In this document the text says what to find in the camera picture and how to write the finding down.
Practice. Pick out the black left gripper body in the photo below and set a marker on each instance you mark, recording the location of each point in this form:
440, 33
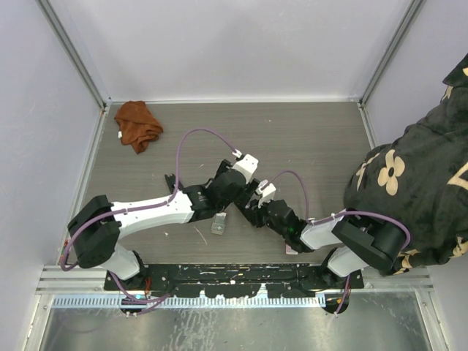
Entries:
248, 192

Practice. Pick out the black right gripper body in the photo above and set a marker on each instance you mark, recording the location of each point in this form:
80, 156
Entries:
266, 217

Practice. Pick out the red white staple box sleeve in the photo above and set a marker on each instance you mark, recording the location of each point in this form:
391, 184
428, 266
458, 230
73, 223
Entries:
290, 251

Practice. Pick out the black stapler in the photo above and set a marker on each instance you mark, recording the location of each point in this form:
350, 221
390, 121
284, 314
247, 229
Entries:
246, 211
170, 180

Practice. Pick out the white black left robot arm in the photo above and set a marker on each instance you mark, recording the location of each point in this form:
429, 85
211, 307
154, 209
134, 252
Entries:
96, 230

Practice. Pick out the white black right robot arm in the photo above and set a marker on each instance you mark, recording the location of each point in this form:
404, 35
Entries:
358, 239

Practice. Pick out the orange-brown cloth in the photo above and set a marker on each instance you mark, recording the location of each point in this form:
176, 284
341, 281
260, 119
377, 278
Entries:
137, 125

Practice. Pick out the black floral fleece garment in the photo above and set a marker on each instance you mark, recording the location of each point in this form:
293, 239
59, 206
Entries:
420, 180

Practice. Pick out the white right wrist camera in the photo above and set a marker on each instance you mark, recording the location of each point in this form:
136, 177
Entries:
266, 191

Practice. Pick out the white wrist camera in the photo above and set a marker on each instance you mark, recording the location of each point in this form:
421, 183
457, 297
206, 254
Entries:
246, 165
266, 191

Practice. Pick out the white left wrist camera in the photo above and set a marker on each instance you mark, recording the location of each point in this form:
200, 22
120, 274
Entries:
246, 165

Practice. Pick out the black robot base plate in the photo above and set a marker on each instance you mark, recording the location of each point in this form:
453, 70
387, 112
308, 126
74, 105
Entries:
288, 280

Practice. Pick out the aluminium front rail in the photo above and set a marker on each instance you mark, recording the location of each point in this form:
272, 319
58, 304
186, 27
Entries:
54, 280

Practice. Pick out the perforated cable duct strip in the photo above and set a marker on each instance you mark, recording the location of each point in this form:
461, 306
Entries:
111, 301

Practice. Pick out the aluminium frame post right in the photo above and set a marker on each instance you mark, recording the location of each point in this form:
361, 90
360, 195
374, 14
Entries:
408, 18

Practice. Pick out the aluminium frame post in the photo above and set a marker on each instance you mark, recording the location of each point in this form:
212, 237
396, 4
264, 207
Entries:
70, 48
408, 18

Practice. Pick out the aluminium frame post left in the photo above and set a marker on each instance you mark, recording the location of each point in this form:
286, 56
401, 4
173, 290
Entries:
70, 48

